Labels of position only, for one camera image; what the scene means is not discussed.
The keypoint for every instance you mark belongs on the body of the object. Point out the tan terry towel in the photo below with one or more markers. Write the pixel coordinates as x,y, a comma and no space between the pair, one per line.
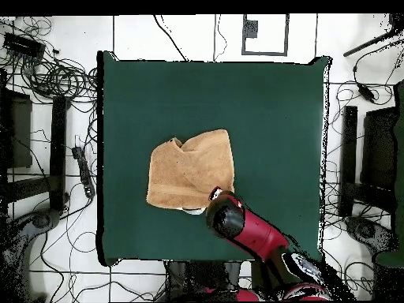
189,170

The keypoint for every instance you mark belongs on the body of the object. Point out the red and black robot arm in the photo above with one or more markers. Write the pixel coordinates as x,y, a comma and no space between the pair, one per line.
255,233

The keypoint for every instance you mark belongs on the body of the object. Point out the dark green table cloth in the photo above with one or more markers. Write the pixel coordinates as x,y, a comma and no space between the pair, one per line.
268,126

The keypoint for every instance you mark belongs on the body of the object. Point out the black power strip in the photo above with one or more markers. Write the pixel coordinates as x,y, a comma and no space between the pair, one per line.
84,172

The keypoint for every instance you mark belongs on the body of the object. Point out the dark stand base leg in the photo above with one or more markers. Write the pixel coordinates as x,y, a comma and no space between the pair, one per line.
41,221
366,230

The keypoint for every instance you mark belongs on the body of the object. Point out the black power adapter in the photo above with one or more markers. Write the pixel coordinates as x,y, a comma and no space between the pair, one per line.
366,93

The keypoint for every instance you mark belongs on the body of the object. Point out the black rod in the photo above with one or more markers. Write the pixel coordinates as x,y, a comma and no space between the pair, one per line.
369,42

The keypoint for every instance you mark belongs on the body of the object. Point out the black box device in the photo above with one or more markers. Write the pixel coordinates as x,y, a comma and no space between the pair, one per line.
23,45

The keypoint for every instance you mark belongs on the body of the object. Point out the black stand frame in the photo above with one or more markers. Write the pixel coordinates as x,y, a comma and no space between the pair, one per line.
58,151
348,151

